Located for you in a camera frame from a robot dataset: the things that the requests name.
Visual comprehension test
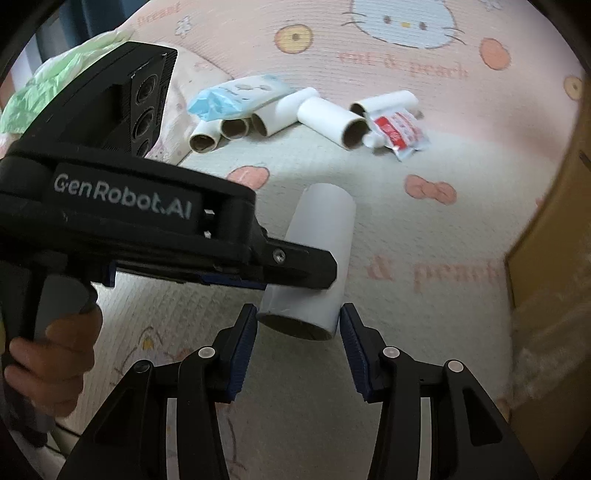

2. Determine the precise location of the light blue wipes packet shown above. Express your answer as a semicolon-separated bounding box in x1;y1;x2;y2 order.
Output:
187;74;293;121

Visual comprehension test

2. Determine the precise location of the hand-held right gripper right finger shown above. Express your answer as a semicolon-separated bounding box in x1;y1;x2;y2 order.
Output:
339;302;541;480

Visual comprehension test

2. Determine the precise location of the white red label sachet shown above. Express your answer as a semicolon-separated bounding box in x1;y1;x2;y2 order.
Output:
361;108;431;162

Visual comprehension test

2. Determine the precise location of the brown cardboard box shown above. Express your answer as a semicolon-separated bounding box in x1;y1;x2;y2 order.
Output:
503;127;591;411

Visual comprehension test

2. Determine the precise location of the white cardboard tube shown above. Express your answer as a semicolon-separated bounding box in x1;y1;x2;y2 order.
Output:
219;113;252;140
250;88;320;138
189;117;227;153
297;99;369;151
256;182;357;342
349;90;419;121

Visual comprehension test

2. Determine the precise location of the person's left hand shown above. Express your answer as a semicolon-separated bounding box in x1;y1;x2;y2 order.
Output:
4;307;103;418

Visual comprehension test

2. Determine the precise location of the green plastic bag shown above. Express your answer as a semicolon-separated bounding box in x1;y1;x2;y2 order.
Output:
0;28;134;134

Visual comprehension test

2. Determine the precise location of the pink cartoon cat blanket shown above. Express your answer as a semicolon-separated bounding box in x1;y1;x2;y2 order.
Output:
60;0;587;480

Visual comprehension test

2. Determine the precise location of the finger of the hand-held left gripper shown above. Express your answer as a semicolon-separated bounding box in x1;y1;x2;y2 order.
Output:
252;225;340;292

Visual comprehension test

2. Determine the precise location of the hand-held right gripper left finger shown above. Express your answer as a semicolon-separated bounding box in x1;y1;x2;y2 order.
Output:
56;304;258;480

